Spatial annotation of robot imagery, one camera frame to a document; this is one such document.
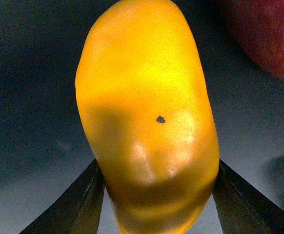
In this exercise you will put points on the red apple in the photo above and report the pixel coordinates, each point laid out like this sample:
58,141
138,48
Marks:
258,26

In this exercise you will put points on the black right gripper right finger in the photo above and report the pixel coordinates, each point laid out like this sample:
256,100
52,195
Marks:
242,209

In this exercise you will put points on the yellow mango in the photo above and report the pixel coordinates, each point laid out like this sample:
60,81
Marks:
144,108

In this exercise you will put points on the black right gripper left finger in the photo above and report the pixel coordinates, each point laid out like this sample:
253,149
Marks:
77,210

